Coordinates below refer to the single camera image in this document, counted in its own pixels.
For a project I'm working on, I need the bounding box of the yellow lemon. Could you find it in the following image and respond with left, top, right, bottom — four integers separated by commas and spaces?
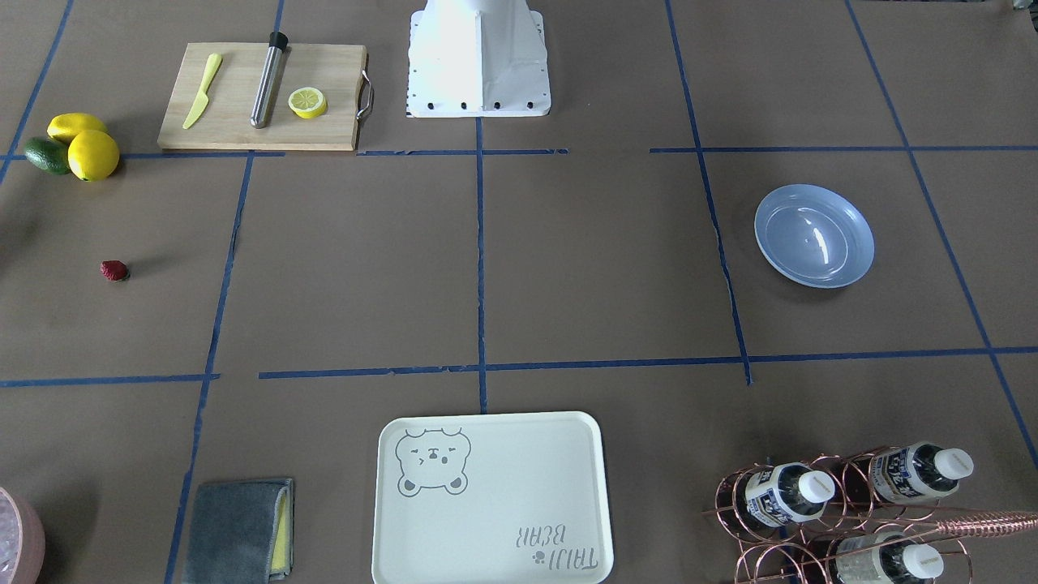
47, 112, 108, 145
69, 130, 120, 182

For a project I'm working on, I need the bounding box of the green avocado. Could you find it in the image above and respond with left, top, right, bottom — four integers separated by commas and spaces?
24, 137, 71, 176

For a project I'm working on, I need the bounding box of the blue plate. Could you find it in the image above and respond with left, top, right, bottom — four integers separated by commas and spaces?
753, 184, 876, 290

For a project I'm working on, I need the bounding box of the bottle white cap bottom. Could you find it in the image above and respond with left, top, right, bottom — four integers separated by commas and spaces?
830, 532, 945, 583

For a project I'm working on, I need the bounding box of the grey yellow folded cloth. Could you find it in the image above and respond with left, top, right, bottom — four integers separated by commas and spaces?
182, 477, 295, 583

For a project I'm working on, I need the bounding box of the red strawberry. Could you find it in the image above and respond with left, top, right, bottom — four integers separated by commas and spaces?
99, 261, 131, 282

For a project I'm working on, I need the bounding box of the lemon half slice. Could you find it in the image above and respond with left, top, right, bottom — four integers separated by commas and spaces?
288, 88, 328, 119

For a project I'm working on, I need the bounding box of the steel cylinder black cap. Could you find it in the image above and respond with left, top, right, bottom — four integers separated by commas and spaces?
250, 31, 289, 129

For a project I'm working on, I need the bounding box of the bottle white cap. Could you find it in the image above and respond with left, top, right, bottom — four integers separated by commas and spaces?
734, 462, 837, 531
868, 441, 975, 505
830, 532, 945, 583

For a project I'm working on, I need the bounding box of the pink bowl with ice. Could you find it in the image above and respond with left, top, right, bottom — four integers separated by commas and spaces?
1, 486, 45, 583

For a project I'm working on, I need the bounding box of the copper wire bottle rack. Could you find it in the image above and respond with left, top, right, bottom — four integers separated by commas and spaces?
703, 449, 1036, 583

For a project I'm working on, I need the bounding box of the wooden cutting board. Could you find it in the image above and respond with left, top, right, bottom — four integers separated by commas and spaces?
158, 43, 368, 151

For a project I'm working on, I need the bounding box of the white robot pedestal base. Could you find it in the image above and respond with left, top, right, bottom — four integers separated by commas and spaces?
405, 1, 552, 118

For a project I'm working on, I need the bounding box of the cream bear tray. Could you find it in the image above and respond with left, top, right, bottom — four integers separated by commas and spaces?
371, 411, 614, 583

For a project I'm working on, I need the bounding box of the yellow lemon front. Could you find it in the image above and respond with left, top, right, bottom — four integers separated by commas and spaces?
69, 130, 120, 182

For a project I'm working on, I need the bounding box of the yellow lemon rear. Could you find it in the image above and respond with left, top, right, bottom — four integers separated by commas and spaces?
47, 112, 108, 145

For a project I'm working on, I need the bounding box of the yellow plastic knife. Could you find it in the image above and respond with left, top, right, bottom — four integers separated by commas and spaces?
182, 53, 223, 130

